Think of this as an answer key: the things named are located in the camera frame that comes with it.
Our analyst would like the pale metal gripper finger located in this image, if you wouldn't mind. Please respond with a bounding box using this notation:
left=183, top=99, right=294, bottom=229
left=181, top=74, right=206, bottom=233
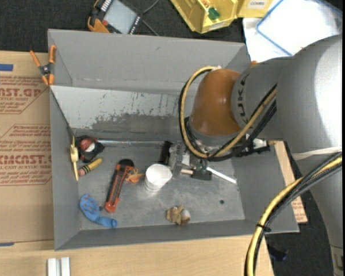
left=171, top=163, right=183, bottom=179

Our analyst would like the white plastic cup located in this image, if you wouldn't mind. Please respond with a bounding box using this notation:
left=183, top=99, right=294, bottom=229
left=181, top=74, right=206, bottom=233
left=144, top=163, right=173, bottom=193

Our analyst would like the black block with wooden peg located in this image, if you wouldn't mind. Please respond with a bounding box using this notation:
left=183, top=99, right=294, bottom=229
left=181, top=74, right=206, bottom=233
left=181, top=168, right=213, bottom=181

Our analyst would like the tan crumpled lump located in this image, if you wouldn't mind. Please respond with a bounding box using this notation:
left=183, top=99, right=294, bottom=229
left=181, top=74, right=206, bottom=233
left=166, top=205, right=191, bottom=226

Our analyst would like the small orange toy figure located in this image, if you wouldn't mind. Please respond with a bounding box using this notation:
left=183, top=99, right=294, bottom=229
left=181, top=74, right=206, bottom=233
left=125, top=167, right=146, bottom=185

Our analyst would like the white plastic stick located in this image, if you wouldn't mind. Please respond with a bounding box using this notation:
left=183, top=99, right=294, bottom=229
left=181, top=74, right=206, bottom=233
left=206, top=167, right=237, bottom=184

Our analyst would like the grey metal bin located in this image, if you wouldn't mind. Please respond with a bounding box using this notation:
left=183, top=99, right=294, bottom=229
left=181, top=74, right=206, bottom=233
left=47, top=29, right=300, bottom=251

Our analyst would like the orange and black utility knife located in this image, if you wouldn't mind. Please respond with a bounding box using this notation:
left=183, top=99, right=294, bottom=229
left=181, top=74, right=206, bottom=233
left=104, top=159, right=135, bottom=213

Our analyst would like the yellow and black marker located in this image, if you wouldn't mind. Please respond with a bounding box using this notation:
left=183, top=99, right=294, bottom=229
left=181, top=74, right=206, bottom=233
left=77, top=158, right=104, bottom=177

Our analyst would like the red black white toy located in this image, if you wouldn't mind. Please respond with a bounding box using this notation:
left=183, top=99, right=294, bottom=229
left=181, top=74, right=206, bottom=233
left=75, top=135, right=106, bottom=163

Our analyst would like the blue cloth with red dots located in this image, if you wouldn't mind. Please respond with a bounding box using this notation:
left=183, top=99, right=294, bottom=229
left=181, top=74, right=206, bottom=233
left=79, top=193, right=118, bottom=228

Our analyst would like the brown cardboard board red print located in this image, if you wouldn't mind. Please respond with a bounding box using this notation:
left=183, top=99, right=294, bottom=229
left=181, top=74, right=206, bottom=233
left=0, top=49, right=308, bottom=248

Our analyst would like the black cylinder on white bracket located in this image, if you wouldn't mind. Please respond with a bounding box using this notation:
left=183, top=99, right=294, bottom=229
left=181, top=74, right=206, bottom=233
left=241, top=138, right=271, bottom=156

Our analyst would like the cream plastic propeller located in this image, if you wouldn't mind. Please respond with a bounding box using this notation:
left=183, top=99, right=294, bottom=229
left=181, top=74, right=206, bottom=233
left=70, top=136, right=81, bottom=182

